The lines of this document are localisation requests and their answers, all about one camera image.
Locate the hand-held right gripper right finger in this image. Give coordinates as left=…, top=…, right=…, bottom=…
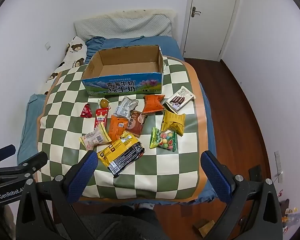
left=201, top=150, right=283, bottom=240

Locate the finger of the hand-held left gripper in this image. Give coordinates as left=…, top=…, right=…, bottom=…
left=0, top=144, right=16, bottom=167
left=15, top=151, right=49, bottom=179

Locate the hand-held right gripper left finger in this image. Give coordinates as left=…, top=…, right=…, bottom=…
left=15, top=150, right=99, bottom=240

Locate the pink white snack packet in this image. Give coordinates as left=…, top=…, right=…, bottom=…
left=80, top=122, right=112, bottom=151

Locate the large yellow black snack packet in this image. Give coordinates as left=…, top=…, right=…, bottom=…
left=97, top=131, right=145, bottom=178

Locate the long red snack packet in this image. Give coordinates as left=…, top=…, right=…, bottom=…
left=94, top=107, right=108, bottom=130

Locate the orange snack packet white label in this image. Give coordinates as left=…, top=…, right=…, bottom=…
left=107, top=114, right=129, bottom=142

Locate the green candy ball bag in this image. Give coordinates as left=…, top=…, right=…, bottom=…
left=149, top=127, right=177, bottom=152

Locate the yellow foil snack packet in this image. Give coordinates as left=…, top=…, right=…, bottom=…
left=161, top=109, right=186, bottom=137

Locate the reddish brown snack packet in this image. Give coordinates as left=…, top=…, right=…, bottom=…
left=126, top=110, right=148, bottom=137

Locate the grey white snack packet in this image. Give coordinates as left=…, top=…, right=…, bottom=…
left=114, top=96, right=138, bottom=120

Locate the cardboard box blue print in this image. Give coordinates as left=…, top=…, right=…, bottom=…
left=80, top=44, right=167, bottom=97

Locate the black flat object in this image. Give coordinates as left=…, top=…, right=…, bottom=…
left=249, top=165, right=265, bottom=181

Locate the small brown cardboard box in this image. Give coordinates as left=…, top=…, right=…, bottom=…
left=192, top=219, right=215, bottom=238

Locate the green white checkered blanket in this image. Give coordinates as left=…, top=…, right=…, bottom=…
left=37, top=55, right=206, bottom=202

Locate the small red snack packet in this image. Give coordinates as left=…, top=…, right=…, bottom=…
left=80, top=103, right=92, bottom=118

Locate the white power strip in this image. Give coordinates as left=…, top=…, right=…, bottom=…
left=274, top=151, right=283, bottom=183

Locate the brown braised egg packet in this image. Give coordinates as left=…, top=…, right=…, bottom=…
left=98, top=97, right=112, bottom=109

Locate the white chocolate stick box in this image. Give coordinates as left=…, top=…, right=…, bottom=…
left=163, top=86, right=196, bottom=113

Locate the pile of colourful small things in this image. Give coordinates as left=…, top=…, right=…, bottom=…
left=277, top=190, right=300, bottom=233

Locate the plain orange snack packet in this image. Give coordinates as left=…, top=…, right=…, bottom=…
left=142, top=94, right=166, bottom=113

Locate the bear print pillow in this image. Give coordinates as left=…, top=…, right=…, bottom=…
left=39, top=36, right=88, bottom=95

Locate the white door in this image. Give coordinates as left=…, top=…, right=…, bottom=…
left=184, top=0, right=241, bottom=61

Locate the grey pillow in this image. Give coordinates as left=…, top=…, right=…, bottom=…
left=74, top=14, right=173, bottom=40

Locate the cream fluffy pillow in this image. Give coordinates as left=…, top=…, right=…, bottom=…
left=100, top=8, right=177, bottom=18

